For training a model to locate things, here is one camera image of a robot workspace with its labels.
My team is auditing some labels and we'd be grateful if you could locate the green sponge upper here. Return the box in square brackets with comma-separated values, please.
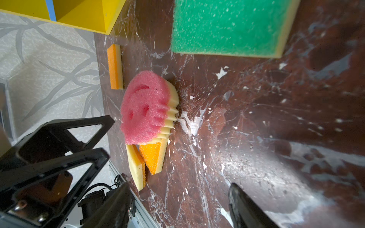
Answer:
[171, 0, 300, 59]

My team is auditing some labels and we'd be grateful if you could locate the orange sponge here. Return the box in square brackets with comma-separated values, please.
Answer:
[139, 139, 168, 175]
[107, 44, 124, 90]

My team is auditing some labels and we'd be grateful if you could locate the yellow shelf with coloured boards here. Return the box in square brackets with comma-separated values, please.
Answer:
[1, 0, 126, 35]

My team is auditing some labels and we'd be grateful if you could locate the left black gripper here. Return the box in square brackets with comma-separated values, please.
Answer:
[1, 148, 110, 228]

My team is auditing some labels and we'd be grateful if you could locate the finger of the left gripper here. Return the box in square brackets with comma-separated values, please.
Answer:
[1, 116, 115, 162]

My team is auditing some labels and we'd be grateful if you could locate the yellow sponge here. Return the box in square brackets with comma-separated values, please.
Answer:
[126, 144, 146, 191]

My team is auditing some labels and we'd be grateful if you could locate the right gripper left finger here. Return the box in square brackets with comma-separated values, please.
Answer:
[81, 183, 132, 228]

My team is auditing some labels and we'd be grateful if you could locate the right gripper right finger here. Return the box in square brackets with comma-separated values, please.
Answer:
[228, 183, 279, 228]

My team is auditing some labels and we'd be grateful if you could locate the pink smiley sponge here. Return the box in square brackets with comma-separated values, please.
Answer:
[121, 71, 180, 145]

